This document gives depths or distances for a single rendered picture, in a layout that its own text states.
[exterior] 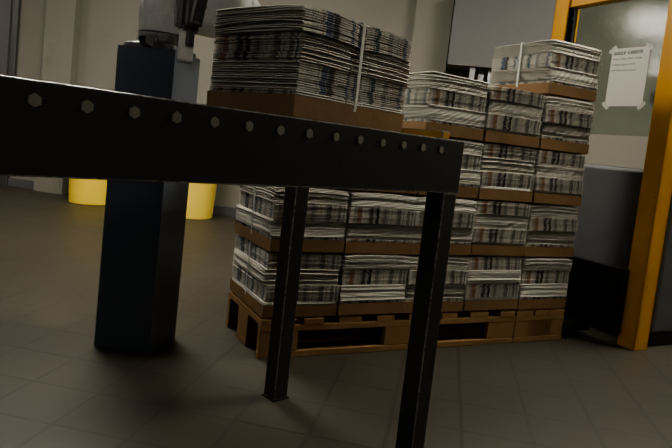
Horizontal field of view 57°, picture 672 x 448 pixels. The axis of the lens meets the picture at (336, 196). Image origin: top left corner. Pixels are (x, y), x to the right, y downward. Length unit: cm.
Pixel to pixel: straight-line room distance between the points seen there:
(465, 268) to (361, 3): 343
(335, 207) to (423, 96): 55
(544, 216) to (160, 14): 173
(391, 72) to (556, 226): 154
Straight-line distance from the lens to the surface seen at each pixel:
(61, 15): 646
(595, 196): 339
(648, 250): 303
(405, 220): 234
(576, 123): 287
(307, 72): 128
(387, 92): 148
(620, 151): 552
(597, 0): 344
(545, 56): 280
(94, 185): 569
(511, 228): 268
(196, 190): 526
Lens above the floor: 76
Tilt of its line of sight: 5 degrees down
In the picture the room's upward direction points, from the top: 6 degrees clockwise
